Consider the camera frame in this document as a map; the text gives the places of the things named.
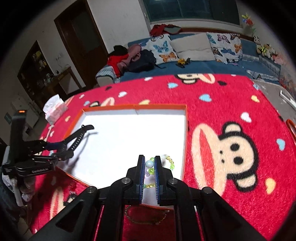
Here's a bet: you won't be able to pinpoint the black smart wristband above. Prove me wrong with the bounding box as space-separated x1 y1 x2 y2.
63 125 94 152

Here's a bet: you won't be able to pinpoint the pearl gold bead bracelet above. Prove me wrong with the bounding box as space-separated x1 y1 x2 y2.
124 205 168 226

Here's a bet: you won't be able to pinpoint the colourful bead bracelets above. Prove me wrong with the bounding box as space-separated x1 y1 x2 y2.
143 155 175 189

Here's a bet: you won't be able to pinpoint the pink tissue pack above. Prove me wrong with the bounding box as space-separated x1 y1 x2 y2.
43 94 68 125

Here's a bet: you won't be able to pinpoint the orange white shallow tray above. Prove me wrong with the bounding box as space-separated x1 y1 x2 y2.
56 104 188 210

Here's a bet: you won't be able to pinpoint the dark wooden side table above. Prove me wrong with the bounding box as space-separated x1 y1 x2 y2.
43 67 83 100

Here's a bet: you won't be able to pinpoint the red monkey print blanket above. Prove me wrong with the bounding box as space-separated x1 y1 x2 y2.
30 74 295 240

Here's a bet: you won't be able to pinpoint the dark wooden door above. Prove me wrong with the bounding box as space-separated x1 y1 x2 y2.
54 1 108 89

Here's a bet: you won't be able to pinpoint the pile of clothes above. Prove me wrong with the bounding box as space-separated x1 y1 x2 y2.
107 44 157 77

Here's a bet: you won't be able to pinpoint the left butterfly pillow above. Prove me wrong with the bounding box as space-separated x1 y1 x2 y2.
139 34 178 65

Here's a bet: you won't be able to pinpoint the butterfly pillow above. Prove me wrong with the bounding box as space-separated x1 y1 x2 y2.
139 34 178 65
206 32 243 64

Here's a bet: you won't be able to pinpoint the yellow toy vehicle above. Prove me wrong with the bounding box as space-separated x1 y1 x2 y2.
176 58 191 68

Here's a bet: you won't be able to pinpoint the red cloth on sill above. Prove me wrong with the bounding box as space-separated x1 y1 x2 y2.
150 24 182 37

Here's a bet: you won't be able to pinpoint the blue sofa bed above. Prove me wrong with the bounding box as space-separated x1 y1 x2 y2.
95 39 280 87

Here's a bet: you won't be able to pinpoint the beige pillow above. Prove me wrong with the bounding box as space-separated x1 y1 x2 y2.
170 33 215 61

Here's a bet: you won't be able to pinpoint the right butterfly pillow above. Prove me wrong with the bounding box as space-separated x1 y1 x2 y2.
206 32 243 64

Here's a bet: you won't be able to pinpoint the plush toys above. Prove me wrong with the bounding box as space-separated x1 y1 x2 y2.
253 36 285 66

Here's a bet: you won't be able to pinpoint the colourful pinwheel flower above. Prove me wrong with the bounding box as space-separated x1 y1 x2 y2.
241 13 256 35

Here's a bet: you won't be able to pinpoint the dark window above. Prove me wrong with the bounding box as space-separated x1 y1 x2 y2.
143 0 240 25

